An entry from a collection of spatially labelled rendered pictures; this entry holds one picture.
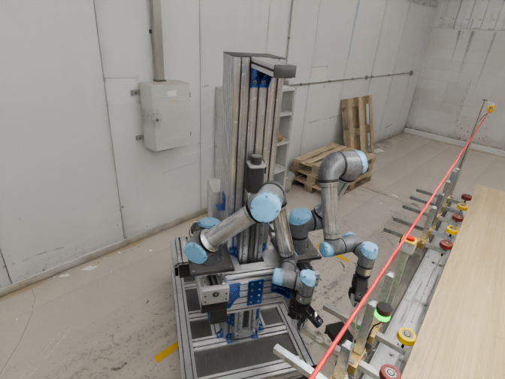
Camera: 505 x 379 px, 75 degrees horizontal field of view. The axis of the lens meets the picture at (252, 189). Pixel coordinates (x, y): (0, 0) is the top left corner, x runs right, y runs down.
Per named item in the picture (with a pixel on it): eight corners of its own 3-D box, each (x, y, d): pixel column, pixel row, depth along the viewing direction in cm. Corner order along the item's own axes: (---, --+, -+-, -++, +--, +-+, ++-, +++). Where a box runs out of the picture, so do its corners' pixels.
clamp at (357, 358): (343, 368, 145) (345, 361, 143) (355, 348, 155) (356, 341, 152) (355, 377, 142) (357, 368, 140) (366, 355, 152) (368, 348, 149)
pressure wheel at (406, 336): (398, 358, 154) (404, 341, 149) (388, 344, 161) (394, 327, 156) (413, 356, 156) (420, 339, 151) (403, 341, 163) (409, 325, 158)
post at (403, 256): (380, 313, 192) (400, 250, 172) (382, 307, 195) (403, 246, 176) (388, 316, 189) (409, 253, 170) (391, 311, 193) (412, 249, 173)
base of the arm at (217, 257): (193, 250, 178) (193, 235, 174) (220, 247, 183) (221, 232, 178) (197, 268, 166) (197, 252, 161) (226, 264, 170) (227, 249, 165)
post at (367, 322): (345, 377, 155) (367, 301, 134) (348, 371, 158) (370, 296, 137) (352, 381, 154) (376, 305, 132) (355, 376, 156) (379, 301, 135)
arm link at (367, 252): (370, 238, 155) (382, 248, 148) (365, 256, 159) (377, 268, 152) (356, 241, 152) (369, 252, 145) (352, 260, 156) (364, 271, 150)
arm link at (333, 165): (324, 153, 143) (330, 261, 148) (344, 151, 147) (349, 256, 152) (309, 153, 154) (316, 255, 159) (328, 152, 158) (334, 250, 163)
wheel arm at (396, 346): (322, 310, 180) (322, 304, 178) (325, 307, 182) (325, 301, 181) (403, 357, 157) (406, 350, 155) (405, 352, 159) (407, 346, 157)
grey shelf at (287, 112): (213, 210, 426) (215, 86, 358) (260, 190, 486) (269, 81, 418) (237, 223, 399) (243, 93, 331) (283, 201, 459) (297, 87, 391)
